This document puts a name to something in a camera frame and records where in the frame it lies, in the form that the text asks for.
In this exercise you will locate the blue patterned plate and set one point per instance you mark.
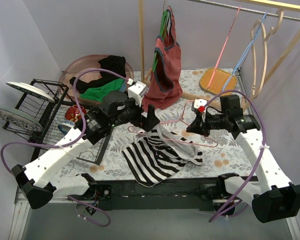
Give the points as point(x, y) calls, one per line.
point(20, 119)

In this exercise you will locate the red floral bowl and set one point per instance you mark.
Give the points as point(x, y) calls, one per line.
point(73, 114)

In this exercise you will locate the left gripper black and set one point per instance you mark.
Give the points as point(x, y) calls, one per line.
point(142, 117)

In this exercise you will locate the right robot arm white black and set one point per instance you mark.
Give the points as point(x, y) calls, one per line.
point(270, 193)

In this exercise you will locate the blue wire hanger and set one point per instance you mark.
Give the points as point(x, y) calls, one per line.
point(246, 51)

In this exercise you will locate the floral tablecloth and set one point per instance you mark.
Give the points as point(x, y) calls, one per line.
point(221, 153)

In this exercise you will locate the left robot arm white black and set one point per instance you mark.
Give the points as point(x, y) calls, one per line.
point(37, 179)

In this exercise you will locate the orange woven bamboo tray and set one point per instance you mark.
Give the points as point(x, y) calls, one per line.
point(213, 81)

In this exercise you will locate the black wire dish rack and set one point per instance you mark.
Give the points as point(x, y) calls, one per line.
point(47, 114)

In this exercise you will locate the pink translucent plastic basin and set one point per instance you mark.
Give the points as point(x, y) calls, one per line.
point(80, 64)

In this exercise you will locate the wooden clothes rack frame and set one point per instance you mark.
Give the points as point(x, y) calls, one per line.
point(280, 6)

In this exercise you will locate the wooden hanger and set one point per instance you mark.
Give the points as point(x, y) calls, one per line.
point(259, 53)

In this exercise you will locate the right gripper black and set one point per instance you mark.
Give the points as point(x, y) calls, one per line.
point(202, 123)

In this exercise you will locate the blue white ceramic bowl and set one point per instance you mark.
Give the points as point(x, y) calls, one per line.
point(65, 126)

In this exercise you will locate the pink wire hanger rear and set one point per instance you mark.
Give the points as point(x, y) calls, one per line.
point(223, 48)

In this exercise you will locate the green plastic hanger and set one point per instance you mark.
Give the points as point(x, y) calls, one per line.
point(163, 32)

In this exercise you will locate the green garment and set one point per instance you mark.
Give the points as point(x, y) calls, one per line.
point(98, 93)

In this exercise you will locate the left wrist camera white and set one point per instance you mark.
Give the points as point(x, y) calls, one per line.
point(137, 91)

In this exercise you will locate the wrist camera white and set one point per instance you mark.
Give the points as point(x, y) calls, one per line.
point(137, 91)
point(198, 105)

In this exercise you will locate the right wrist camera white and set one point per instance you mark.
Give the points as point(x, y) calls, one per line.
point(198, 105)

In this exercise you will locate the white plate dark rim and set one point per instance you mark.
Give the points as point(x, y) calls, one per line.
point(30, 90)

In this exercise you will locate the black garment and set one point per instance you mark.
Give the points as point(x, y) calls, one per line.
point(112, 63)

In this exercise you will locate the blue garment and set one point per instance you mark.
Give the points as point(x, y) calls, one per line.
point(123, 87)

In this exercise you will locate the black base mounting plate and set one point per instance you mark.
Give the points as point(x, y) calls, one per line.
point(172, 194)

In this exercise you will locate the aluminium frame rail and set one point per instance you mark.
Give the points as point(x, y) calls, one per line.
point(59, 220)

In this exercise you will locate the black white striped tank top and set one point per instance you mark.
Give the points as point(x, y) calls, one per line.
point(159, 155)

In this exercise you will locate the red tank top green trim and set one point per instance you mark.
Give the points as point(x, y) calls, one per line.
point(165, 89)

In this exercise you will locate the metal hanging rod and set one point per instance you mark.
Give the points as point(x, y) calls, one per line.
point(247, 8)

